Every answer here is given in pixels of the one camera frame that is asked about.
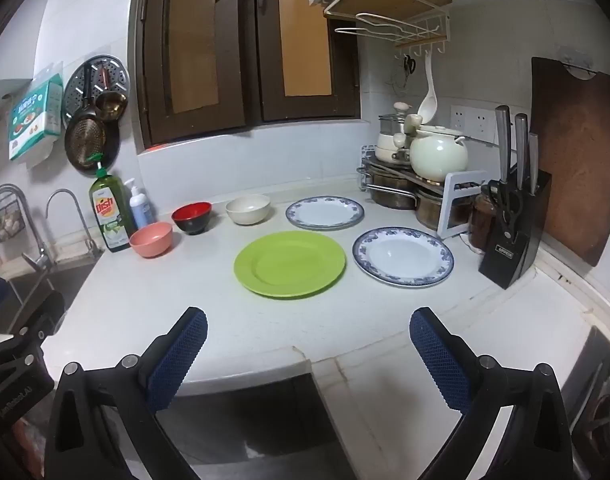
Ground pink bowl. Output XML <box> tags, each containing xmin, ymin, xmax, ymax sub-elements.
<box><xmin>129</xmin><ymin>222</ymin><xmax>174</xmax><ymax>259</ymax></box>

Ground black knife block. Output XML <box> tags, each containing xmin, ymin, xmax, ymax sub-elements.
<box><xmin>479</xmin><ymin>167</ymin><xmax>553</xmax><ymax>291</ymax></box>

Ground white ladle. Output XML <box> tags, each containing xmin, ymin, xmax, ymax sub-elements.
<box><xmin>417</xmin><ymin>52</ymin><xmax>439</xmax><ymax>124</ymax></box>

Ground black kitchen scissors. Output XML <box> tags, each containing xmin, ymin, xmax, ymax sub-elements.
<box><xmin>487</xmin><ymin>182</ymin><xmax>524</xmax><ymax>241</ymax></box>

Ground large dark wooden cutting board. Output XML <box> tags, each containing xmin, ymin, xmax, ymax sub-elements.
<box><xmin>530</xmin><ymin>56</ymin><xmax>610</xmax><ymax>267</ymax></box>

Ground small blue patterned white plate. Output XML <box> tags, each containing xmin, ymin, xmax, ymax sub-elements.
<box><xmin>285</xmin><ymin>196</ymin><xmax>366</xmax><ymax>231</ymax></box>

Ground steel sink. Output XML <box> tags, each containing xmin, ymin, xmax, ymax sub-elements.
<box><xmin>0</xmin><ymin>255</ymin><xmax>98</xmax><ymax>333</ymax></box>

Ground white wall outlet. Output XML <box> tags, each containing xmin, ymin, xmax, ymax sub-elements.
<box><xmin>450</xmin><ymin>105</ymin><xmax>500</xmax><ymax>144</ymax></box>

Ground white wire wall rack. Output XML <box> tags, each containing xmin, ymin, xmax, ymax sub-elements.
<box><xmin>325</xmin><ymin>2</ymin><xmax>453</xmax><ymax>57</ymax></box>

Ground brown jar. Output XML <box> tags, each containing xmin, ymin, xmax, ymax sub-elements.
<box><xmin>469</xmin><ymin>192</ymin><xmax>496</xmax><ymax>252</ymax></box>

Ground white and blue pump bottle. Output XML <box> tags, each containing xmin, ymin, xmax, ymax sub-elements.
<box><xmin>124</xmin><ymin>178</ymin><xmax>157</xmax><ymax>229</ymax></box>

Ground green dish soap bottle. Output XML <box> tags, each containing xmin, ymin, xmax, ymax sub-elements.
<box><xmin>88</xmin><ymin>154</ymin><xmax>136</xmax><ymax>254</ymax></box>

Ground round perforated steamer tray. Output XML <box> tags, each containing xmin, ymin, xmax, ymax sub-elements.
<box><xmin>62</xmin><ymin>55</ymin><xmax>131</xmax><ymax>122</ymax></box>

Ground green plate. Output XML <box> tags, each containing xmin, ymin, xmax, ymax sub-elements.
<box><xmin>234</xmin><ymin>231</ymin><xmax>347</xmax><ymax>300</ymax></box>

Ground white metal pot rack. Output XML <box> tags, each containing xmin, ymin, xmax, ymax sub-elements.
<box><xmin>357</xmin><ymin>145</ymin><xmax>488</xmax><ymax>239</ymax></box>

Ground cream bowl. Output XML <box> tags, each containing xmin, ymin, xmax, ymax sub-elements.
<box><xmin>225</xmin><ymin>194</ymin><xmax>272</xmax><ymax>226</ymax></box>

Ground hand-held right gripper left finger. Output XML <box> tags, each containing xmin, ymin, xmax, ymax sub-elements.
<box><xmin>44</xmin><ymin>306</ymin><xmax>208</xmax><ymax>480</ymax></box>

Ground gas stove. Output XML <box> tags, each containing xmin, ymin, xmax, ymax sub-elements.
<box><xmin>560</xmin><ymin>327</ymin><xmax>610</xmax><ymax>480</ymax></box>

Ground wire basket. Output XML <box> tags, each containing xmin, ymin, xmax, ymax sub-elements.
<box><xmin>0</xmin><ymin>195</ymin><xmax>24</xmax><ymax>262</ymax></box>

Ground steel handled knife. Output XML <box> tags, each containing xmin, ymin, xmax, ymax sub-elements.
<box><xmin>495</xmin><ymin>105</ymin><xmax>511</xmax><ymax>182</ymax></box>
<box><xmin>527</xmin><ymin>132</ymin><xmax>541</xmax><ymax>196</ymax></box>
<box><xmin>514</xmin><ymin>113</ymin><xmax>530</xmax><ymax>189</ymax></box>

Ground small brass pot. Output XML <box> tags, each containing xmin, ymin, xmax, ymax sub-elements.
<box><xmin>94</xmin><ymin>67</ymin><xmax>129</xmax><ymax>122</ymax></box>

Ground large blue patterned white plate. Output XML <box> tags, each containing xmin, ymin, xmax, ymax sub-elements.
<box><xmin>352</xmin><ymin>227</ymin><xmax>456</xmax><ymax>289</ymax></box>

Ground slim curved faucet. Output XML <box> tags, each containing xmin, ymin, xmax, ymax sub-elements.
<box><xmin>45</xmin><ymin>189</ymin><xmax>104</xmax><ymax>257</ymax></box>

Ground black handled strainer pan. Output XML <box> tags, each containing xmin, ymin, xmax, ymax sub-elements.
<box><xmin>64</xmin><ymin>62</ymin><xmax>110</xmax><ymax>171</ymax></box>

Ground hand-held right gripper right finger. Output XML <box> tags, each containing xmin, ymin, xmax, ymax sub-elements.
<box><xmin>409</xmin><ymin>306</ymin><xmax>573</xmax><ymax>480</ymax></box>

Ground tall spring neck faucet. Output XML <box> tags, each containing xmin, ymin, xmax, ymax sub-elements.
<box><xmin>0</xmin><ymin>184</ymin><xmax>53</xmax><ymax>273</ymax></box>

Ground red and black bowl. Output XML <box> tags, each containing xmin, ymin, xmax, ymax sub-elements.
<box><xmin>171</xmin><ymin>201</ymin><xmax>213</xmax><ymax>236</ymax></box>

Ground brown wooden window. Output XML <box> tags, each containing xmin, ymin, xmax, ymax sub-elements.
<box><xmin>128</xmin><ymin>0</ymin><xmax>362</xmax><ymax>148</ymax></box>

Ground cream pot with glass lid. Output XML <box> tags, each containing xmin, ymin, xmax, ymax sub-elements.
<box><xmin>375</xmin><ymin>102</ymin><xmax>417</xmax><ymax>163</ymax></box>

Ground teal and white paper package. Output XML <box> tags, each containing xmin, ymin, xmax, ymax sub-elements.
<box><xmin>8</xmin><ymin>62</ymin><xmax>66</xmax><ymax>162</ymax></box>

